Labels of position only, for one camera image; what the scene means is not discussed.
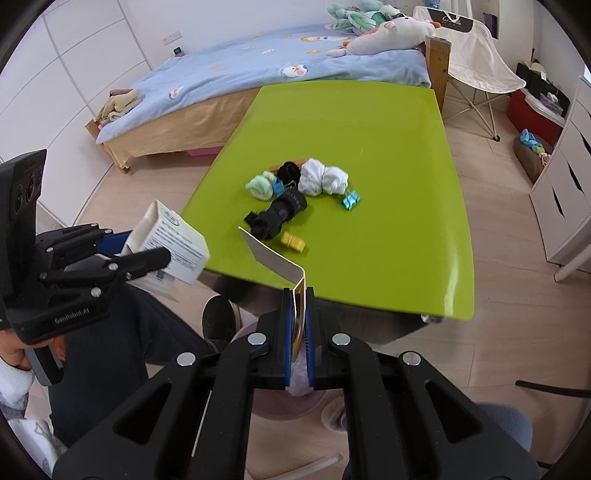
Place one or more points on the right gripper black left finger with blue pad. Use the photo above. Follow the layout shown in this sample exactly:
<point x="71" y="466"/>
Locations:
<point x="191" y="420"/>

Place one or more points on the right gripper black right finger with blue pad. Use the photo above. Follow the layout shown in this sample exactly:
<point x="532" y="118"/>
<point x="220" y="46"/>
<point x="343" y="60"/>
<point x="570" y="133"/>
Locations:
<point x="405" y="419"/>

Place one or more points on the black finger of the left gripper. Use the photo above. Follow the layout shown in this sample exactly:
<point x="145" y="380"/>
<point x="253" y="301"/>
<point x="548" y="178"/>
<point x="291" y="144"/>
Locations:
<point x="138" y="265"/>

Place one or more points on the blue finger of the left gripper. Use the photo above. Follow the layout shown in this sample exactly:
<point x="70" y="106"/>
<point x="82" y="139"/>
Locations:
<point x="112" y="244"/>

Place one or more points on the white medicine box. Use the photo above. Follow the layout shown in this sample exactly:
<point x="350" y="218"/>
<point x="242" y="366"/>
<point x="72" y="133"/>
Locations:
<point x="163" y="227"/>

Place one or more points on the black strap glove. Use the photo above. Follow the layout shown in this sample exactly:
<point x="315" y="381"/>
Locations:
<point x="267" y="224"/>

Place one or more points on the white card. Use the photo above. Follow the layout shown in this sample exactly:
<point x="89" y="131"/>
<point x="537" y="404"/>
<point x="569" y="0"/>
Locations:
<point x="290" y="271"/>

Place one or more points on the green white sock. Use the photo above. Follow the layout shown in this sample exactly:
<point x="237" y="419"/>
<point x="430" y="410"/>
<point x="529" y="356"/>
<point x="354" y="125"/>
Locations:
<point x="261" y="186"/>

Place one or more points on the white cloth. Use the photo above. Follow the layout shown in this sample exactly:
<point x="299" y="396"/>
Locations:
<point x="316" y="178"/>

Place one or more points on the blue binder clip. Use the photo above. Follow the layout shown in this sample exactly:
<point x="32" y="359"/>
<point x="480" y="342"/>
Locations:
<point x="279" y="187"/>
<point x="350" y="200"/>

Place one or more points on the pink trash bin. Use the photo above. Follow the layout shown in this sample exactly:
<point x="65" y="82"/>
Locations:
<point x="296" y="401"/>

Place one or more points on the person's left hand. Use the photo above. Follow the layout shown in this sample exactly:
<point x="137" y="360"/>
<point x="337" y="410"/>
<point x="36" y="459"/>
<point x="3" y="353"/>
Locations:
<point x="12" y="349"/>

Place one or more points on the folded beige towel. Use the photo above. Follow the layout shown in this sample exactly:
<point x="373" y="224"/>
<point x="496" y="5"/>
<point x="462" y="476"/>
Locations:
<point x="117" y="106"/>

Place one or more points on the wooden bed with blue blanket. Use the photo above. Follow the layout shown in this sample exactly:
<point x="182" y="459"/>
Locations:
<point x="195" y="102"/>

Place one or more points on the wooden clothespin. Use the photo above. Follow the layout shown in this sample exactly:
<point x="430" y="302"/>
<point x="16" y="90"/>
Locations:
<point x="297" y="163"/>

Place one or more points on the black tape roll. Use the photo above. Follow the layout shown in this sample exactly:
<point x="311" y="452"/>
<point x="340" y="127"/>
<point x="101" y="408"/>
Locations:
<point x="288" y="173"/>

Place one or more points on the green table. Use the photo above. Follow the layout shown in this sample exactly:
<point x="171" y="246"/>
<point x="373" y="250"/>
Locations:
<point x="405" y="247"/>

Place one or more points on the white drawer cabinet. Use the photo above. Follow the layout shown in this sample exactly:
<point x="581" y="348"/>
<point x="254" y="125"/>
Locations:
<point x="561" y="194"/>

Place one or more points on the brown basket with toys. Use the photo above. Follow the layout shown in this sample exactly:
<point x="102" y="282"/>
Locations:
<point x="533" y="153"/>

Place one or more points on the red storage box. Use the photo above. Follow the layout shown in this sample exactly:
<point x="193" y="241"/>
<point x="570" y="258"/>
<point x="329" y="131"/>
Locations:
<point x="523" y="116"/>

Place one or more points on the green plush toy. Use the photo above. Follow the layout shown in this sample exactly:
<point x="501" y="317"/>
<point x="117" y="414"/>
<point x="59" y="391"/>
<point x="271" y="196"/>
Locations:
<point x="362" y="17"/>

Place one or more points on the white folding chair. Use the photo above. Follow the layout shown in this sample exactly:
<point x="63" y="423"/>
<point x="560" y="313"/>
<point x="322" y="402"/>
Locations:
<point x="477" y="71"/>

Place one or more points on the white plush toy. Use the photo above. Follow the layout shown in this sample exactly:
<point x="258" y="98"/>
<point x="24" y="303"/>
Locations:
<point x="402" y="33"/>

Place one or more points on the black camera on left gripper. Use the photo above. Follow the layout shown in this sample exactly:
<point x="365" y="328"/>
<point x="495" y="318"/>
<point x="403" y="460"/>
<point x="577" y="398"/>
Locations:
<point x="21" y="183"/>

